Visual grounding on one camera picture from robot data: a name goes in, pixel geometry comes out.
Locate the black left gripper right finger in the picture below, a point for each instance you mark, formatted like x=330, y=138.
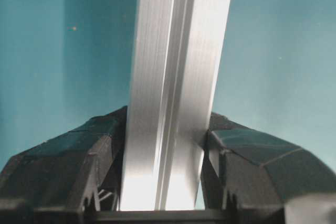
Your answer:
x=260, y=178

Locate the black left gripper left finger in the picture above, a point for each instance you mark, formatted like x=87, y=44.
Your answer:
x=66, y=177

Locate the silver aluminium extrusion rail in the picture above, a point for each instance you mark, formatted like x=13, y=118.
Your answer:
x=177, y=50

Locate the teal table cloth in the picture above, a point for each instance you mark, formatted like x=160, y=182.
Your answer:
x=65, y=61

